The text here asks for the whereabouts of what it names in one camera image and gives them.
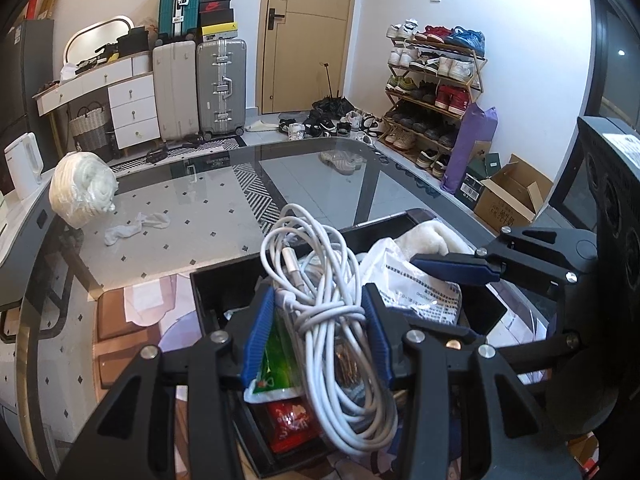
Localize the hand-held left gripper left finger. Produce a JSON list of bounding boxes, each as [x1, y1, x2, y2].
[[55, 280, 277, 480]]

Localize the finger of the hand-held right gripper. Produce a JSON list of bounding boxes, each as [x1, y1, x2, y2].
[[411, 226, 598, 306], [400, 310, 576, 386]]

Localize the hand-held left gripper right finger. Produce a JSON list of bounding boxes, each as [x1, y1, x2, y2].
[[361, 282, 571, 480]]

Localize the green snack packet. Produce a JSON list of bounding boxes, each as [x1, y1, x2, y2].
[[243, 305, 301, 403]]

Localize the printed plastic bag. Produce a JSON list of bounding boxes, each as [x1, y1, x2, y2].
[[357, 237, 463, 328]]

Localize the white charging cable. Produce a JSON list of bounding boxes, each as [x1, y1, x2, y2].
[[260, 203, 401, 457]]

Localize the black storage box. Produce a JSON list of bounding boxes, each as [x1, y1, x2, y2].
[[189, 208, 508, 478]]

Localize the white fluffy cloth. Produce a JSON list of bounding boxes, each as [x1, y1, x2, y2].
[[395, 221, 476, 261]]

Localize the black box with barcode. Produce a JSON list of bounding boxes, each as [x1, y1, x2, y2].
[[460, 172, 488, 206]]

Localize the red snack packet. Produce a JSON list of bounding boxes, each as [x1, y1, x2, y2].
[[252, 395, 326, 456]]

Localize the cardboard box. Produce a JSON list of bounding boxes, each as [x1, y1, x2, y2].
[[472, 154, 556, 233]]

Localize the dark green box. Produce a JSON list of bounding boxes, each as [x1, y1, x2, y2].
[[470, 152, 503, 181]]

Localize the purple bag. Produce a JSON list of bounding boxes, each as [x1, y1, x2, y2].
[[440, 104, 499, 196]]

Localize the printed table mat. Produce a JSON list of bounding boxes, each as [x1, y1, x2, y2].
[[92, 272, 551, 480]]

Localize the striped floor mat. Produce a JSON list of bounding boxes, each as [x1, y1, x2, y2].
[[232, 162, 286, 231]]

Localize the white sock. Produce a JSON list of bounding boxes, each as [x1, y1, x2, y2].
[[103, 211, 172, 247]]

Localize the rows of assorted shoes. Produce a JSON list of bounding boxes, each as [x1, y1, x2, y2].
[[380, 19, 487, 180]]

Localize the dark glass door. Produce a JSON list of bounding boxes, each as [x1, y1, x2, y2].
[[582, 0, 640, 131]]

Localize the cluster of loose shoes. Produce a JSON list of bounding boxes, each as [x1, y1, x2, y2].
[[277, 109, 386, 142]]

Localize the black white patterned doormat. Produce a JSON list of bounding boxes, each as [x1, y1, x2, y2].
[[110, 134, 248, 173]]

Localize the metal shoe rack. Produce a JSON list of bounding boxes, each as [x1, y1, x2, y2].
[[377, 20, 488, 181]]

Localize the black umbrella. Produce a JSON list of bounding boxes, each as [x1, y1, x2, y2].
[[310, 62, 356, 121]]

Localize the grey suitcase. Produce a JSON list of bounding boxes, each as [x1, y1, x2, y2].
[[195, 38, 248, 137]]

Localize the white dresser with drawers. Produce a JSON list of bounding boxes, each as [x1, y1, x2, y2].
[[32, 50, 161, 153]]

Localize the beige suitcase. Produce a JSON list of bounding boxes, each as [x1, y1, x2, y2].
[[151, 39, 201, 142]]

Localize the white side table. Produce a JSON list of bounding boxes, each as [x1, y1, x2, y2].
[[0, 175, 57, 311]]

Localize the wooden door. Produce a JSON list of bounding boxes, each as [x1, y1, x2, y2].
[[260, 0, 358, 115]]

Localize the wicker basket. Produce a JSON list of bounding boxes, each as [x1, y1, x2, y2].
[[67, 101, 112, 161]]

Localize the white electric kettle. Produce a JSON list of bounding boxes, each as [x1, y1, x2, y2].
[[4, 132, 45, 201]]

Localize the black yellow shoe box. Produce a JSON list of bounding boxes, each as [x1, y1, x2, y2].
[[201, 25, 240, 42]]

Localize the black handbag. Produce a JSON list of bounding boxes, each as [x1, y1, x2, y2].
[[116, 29, 151, 57]]

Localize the oval mirror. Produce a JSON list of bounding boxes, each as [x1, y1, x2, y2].
[[65, 15, 136, 68]]

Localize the teal suitcase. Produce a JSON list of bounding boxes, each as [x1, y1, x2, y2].
[[158, 0, 205, 41]]

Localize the dark grey refrigerator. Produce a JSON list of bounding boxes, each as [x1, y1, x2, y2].
[[0, 19, 55, 121]]

